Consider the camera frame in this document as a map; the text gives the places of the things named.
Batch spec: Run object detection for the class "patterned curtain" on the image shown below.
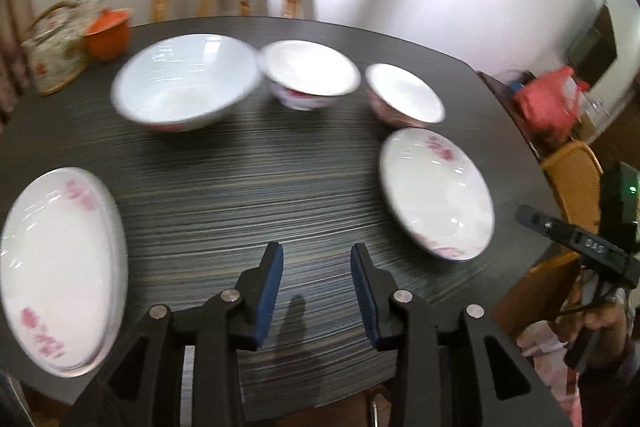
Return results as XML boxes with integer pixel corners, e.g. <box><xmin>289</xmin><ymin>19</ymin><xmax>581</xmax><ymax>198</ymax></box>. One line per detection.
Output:
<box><xmin>0</xmin><ymin>0</ymin><xmax>36</xmax><ymax>118</ymax></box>

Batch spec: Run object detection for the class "large white bowl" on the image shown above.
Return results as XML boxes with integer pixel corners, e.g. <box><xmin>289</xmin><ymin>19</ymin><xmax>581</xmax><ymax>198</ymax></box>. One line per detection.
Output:
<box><xmin>110</xmin><ymin>34</ymin><xmax>261</xmax><ymax>134</ymax></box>

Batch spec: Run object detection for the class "orange ceramic cup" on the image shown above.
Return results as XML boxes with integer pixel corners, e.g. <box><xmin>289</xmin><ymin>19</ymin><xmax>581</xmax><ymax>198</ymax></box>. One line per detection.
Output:
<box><xmin>82</xmin><ymin>7</ymin><xmax>135</xmax><ymax>62</ymax></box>

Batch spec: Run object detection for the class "wooden side table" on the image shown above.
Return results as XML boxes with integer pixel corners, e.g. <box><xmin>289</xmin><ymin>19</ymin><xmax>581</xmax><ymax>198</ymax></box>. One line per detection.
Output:
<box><xmin>477</xmin><ymin>71</ymin><xmax>551</xmax><ymax>162</ymax></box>

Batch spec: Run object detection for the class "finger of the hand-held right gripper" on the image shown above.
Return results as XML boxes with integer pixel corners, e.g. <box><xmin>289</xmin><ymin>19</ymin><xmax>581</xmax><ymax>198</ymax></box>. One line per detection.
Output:
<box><xmin>516</xmin><ymin>204</ymin><xmax>630</xmax><ymax>277</ymax></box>

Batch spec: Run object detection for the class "medium white floral bowl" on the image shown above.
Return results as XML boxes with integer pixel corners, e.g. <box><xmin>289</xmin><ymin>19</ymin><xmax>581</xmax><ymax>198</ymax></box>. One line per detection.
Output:
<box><xmin>258</xmin><ymin>41</ymin><xmax>361</xmax><ymax>111</ymax></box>

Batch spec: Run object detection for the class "pink floral white plate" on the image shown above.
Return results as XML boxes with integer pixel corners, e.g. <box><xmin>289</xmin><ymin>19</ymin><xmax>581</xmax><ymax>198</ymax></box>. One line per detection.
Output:
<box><xmin>378</xmin><ymin>128</ymin><xmax>496</xmax><ymax>263</ymax></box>

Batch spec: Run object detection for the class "floral ceramic teapot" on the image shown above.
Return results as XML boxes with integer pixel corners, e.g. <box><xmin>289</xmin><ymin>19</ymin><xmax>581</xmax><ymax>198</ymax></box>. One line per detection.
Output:
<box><xmin>21</xmin><ymin>0</ymin><xmax>106</xmax><ymax>96</ymax></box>

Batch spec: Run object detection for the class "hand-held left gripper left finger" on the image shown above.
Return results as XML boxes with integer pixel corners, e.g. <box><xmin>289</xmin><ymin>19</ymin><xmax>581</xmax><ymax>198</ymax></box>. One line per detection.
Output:
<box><xmin>65</xmin><ymin>241</ymin><xmax>285</xmax><ymax>427</ymax></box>

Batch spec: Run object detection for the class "person's patterned clothing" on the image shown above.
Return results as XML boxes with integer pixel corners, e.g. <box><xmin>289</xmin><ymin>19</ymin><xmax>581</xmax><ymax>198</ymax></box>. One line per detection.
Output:
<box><xmin>517</xmin><ymin>322</ymin><xmax>583</xmax><ymax>427</ymax></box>

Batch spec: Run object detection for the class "dark wall frame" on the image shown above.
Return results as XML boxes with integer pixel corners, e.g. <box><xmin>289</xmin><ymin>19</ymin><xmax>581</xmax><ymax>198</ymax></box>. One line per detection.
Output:
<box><xmin>567</xmin><ymin>0</ymin><xmax>618</xmax><ymax>88</ymax></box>

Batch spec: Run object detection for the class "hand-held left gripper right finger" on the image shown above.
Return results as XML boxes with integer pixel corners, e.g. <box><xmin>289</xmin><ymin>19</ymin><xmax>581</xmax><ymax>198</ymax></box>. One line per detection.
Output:
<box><xmin>350</xmin><ymin>243</ymin><xmax>573</xmax><ymax>427</ymax></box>

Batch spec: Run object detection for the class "person's right hand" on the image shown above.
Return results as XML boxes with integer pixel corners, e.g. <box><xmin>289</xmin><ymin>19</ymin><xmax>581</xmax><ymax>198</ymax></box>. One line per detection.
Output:
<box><xmin>582</xmin><ymin>297</ymin><xmax>635</xmax><ymax>350</ymax></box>

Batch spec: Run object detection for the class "black cable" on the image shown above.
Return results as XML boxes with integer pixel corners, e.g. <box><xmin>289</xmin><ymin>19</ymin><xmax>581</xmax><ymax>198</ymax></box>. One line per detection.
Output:
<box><xmin>557</xmin><ymin>292</ymin><xmax>603</xmax><ymax>320</ymax></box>

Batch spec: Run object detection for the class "oval white floral plates stack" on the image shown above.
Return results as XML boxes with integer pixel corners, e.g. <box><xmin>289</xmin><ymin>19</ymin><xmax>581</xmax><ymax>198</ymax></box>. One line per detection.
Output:
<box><xmin>0</xmin><ymin>167</ymin><xmax>118</xmax><ymax>378</ymax></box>

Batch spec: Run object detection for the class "red plastic bag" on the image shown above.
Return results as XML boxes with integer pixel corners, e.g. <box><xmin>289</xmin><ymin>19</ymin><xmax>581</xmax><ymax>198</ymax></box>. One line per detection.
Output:
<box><xmin>515</xmin><ymin>66</ymin><xmax>588</xmax><ymax>145</ymax></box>

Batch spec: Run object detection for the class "wicker chair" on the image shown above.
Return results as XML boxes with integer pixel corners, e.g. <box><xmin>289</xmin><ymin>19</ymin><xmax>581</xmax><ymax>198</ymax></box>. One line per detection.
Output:
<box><xmin>540</xmin><ymin>141</ymin><xmax>608</xmax><ymax>238</ymax></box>

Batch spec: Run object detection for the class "small white floral bowl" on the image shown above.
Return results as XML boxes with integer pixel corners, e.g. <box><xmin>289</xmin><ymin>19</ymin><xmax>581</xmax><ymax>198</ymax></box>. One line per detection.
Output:
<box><xmin>365</xmin><ymin>63</ymin><xmax>446</xmax><ymax>128</ymax></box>

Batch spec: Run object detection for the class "plain white plate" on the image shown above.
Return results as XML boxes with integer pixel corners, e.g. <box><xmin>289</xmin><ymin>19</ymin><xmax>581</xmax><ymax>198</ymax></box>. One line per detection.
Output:
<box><xmin>75</xmin><ymin>169</ymin><xmax>128</xmax><ymax>370</ymax></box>

